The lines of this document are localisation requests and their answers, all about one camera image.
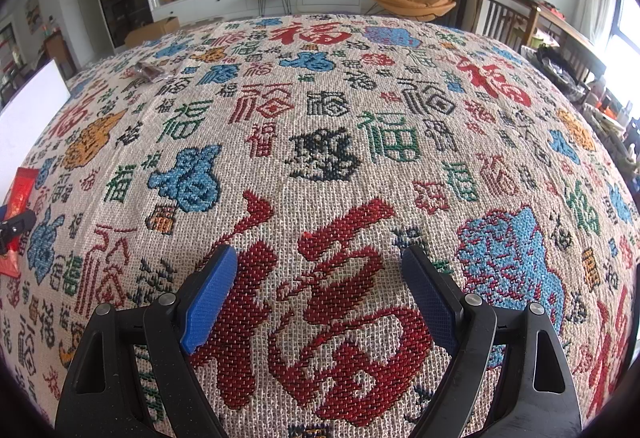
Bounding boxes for cardboard box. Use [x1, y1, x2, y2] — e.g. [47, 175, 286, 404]
[123, 16, 180, 48]

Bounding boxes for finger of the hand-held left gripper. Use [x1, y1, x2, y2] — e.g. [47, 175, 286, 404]
[0, 209, 38, 252]

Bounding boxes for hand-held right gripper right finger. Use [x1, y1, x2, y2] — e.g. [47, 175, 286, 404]
[401, 244, 583, 438]

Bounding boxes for printed woven blanket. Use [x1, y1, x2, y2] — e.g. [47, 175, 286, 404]
[0, 12, 640, 438]

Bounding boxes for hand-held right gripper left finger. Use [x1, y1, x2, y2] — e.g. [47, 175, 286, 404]
[55, 245, 239, 438]

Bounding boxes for framed wall picture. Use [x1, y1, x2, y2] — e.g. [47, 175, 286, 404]
[24, 0, 41, 36]

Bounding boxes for dark wooden chair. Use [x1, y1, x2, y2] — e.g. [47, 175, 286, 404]
[472, 0, 541, 52]

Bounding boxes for bright window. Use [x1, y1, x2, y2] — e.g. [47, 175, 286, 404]
[607, 0, 640, 55]

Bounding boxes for white storage box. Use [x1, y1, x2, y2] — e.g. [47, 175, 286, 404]
[0, 58, 72, 206]

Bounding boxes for red snack packet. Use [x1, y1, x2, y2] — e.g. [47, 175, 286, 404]
[0, 167, 40, 277]

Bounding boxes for dark wire basket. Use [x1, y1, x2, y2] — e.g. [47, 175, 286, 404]
[524, 45, 587, 95]

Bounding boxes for cluttered wooden table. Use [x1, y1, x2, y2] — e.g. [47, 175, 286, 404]
[534, 2, 610, 89]

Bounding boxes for brown snack packet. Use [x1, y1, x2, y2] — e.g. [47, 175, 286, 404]
[133, 60, 176, 82]

